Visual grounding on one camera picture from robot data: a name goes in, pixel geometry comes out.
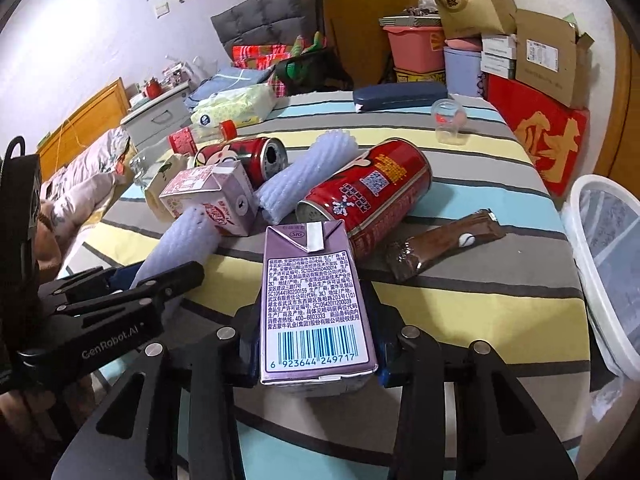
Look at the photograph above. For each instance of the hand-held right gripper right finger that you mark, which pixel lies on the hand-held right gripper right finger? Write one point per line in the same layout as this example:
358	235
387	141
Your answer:
382	360

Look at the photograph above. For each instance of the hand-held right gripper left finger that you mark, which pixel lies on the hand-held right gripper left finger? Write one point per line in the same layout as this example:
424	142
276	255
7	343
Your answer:
248	360

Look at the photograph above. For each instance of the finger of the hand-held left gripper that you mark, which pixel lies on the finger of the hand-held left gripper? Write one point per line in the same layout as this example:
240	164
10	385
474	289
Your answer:
170	282
85	285

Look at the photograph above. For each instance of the white foam net sleeve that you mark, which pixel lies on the white foam net sleeve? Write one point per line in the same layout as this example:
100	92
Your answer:
185	245
305	175

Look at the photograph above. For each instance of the purple milk carton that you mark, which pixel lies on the purple milk carton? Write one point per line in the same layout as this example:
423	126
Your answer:
315	300

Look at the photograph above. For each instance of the brown snack wrapper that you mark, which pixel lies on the brown snack wrapper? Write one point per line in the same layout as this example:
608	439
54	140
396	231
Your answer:
440	245

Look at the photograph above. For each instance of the white trash bin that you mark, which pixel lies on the white trash bin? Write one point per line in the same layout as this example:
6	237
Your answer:
575	220

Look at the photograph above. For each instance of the red plastic cup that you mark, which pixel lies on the red plastic cup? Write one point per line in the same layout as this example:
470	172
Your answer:
447	125

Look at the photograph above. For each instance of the floral blanket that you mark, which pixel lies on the floral blanket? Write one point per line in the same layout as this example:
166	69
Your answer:
85	185

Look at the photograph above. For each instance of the striped cloth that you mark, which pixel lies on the striped cloth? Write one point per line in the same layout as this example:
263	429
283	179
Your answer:
450	310

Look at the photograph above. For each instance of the pink and white milk carton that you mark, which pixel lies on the pink and white milk carton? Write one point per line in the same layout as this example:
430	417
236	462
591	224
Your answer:
220	200

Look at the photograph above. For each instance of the clear glass bottle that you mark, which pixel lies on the clear glass bottle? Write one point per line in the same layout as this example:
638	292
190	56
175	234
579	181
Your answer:
142	172

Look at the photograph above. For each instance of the wooden headboard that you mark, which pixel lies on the wooden headboard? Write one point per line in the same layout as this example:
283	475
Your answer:
85	125

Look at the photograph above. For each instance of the small red cartoon can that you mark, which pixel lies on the small red cartoon can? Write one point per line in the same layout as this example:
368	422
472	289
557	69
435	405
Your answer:
245	155

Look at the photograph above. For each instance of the plastic bottle with red cap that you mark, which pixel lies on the plastic bottle with red cap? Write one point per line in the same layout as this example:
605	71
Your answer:
200	135

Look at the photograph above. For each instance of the large red drink can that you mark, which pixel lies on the large red drink can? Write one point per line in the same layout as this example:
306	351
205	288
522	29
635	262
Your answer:
370	195

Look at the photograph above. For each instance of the grey nightstand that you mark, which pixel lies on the grey nightstand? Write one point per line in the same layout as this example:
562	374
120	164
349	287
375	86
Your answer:
155	115

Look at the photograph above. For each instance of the pack of tissues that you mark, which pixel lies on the pack of tissues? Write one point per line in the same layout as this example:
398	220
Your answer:
235	107

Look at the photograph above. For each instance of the folded blue cloth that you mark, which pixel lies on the folded blue cloth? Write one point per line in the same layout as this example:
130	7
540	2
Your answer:
225	82

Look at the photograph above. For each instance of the red plaid bag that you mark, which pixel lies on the red plaid bag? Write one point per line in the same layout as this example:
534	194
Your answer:
255	56

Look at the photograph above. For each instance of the clear plastic bin liner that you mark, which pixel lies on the clear plastic bin liner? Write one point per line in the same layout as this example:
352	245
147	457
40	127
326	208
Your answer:
610	240

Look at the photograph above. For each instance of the black bag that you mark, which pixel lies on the black bag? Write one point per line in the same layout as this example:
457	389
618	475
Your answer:
320	70

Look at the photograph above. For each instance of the dark blue glasses case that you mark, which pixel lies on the dark blue glasses case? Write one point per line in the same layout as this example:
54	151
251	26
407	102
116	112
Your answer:
400	96

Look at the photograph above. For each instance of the red gift box gold print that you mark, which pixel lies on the red gift box gold print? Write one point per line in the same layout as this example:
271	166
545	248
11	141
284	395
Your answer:
540	140

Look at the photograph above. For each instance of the grey quilted cushion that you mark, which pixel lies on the grey quilted cushion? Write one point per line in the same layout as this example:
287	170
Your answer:
255	15

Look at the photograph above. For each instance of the yellow patterned box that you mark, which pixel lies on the yellow patterned box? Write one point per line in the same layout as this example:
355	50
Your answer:
420	77

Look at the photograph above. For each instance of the lavender box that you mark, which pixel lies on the lavender box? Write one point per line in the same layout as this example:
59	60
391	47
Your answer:
462	72

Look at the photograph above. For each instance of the small white carton box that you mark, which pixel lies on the small white carton box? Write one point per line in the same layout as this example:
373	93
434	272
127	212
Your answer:
496	57
496	71
497	41

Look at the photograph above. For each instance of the pink storage bin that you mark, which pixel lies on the pink storage bin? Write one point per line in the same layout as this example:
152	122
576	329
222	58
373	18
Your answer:
415	50

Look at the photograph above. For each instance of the black chair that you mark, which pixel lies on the black chair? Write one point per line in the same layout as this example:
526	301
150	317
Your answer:
312	5

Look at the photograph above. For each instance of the pink cloth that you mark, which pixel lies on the pink cloth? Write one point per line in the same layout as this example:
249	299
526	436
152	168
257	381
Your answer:
462	44

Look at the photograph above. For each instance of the wooden wardrobe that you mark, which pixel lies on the wooden wardrobe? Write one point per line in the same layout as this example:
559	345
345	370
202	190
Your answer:
345	5

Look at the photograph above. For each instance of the grey flat box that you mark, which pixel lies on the grey flat box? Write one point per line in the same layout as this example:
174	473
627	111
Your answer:
410	20

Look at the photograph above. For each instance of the open cardboard box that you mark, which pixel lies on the open cardboard box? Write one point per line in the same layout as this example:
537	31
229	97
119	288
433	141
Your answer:
545	60

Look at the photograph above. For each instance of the brown paper bag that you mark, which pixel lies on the brown paper bag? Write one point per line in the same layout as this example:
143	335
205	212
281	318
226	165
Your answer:
470	0

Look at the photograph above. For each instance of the white wall switch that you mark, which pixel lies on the white wall switch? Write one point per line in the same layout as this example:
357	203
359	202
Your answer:
162	10

